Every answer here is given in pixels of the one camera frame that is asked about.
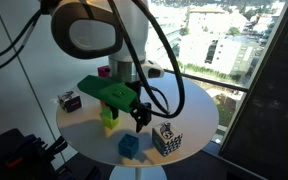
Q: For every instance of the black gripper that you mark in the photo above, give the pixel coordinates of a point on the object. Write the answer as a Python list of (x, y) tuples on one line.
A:
[(140, 110)]

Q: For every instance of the blue block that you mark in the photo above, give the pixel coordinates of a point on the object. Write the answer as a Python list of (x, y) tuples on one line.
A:
[(128, 146)]

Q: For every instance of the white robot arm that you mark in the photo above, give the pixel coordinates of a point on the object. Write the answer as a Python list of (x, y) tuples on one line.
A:
[(88, 29)]

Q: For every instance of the yellow-green block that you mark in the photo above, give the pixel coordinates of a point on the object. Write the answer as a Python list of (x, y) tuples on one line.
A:
[(109, 122)]

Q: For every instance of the green block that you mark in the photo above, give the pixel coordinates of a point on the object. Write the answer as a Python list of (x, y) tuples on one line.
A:
[(109, 112)]

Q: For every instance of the pink block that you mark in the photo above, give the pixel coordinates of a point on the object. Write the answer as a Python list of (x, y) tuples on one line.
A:
[(104, 71)]

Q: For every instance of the owl picture cube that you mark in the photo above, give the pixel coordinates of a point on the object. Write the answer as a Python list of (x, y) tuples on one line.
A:
[(166, 138)]

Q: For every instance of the zebra picture cube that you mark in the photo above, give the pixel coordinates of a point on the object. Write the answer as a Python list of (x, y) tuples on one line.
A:
[(70, 101)]

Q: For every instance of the black equipment pile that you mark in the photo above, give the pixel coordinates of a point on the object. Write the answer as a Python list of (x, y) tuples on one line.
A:
[(30, 158)]

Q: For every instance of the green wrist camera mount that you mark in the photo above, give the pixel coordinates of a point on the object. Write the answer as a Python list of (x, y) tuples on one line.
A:
[(114, 93)]

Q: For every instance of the white round table pedestal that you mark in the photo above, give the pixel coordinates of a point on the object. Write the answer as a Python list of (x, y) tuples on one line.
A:
[(138, 173)]

